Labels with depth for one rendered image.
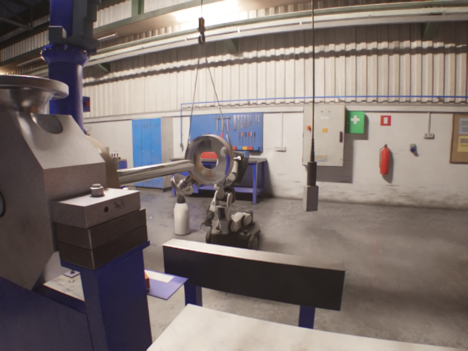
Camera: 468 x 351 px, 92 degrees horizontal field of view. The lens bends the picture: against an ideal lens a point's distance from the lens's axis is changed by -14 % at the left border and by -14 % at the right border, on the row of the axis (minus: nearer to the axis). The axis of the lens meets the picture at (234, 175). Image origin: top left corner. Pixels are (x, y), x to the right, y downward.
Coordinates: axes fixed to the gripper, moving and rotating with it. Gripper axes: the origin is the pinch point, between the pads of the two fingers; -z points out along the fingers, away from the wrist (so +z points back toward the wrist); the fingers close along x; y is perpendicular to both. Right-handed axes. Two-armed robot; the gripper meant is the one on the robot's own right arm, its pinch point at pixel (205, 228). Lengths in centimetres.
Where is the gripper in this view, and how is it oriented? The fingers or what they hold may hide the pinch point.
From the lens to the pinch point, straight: 293.6
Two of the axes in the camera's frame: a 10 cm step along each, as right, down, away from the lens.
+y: 2.5, -1.4, -9.6
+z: 3.3, -9.2, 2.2
